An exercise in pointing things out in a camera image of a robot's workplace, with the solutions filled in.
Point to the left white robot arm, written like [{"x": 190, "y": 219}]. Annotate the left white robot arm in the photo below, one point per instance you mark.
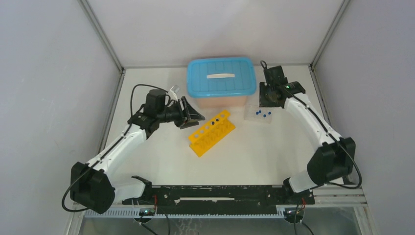
[{"x": 92, "y": 184}]

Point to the blue plastic box lid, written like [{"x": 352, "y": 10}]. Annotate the blue plastic box lid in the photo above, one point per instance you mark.
[{"x": 220, "y": 77}]

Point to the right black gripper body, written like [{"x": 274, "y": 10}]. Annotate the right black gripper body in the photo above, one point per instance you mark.
[{"x": 265, "y": 98}]

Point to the yellow test tube rack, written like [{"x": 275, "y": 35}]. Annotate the yellow test tube rack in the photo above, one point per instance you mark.
[{"x": 208, "y": 136}]

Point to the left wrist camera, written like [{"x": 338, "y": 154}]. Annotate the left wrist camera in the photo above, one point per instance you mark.
[{"x": 173, "y": 92}]

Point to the pink plastic storage box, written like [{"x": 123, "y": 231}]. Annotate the pink plastic storage box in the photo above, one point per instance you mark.
[{"x": 224, "y": 101}]

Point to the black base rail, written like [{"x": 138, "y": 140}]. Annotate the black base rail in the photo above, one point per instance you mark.
[{"x": 220, "y": 199}]

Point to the clear plastic well plate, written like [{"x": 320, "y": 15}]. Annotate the clear plastic well plate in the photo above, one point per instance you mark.
[{"x": 250, "y": 110}]

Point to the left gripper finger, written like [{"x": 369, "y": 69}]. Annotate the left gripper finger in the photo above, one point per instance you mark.
[
  {"x": 190, "y": 122},
  {"x": 188, "y": 110}
]

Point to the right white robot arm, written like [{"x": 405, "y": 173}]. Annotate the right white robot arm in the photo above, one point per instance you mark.
[{"x": 334, "y": 155}]

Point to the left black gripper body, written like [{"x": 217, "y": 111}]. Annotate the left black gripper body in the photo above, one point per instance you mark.
[{"x": 173, "y": 114}]

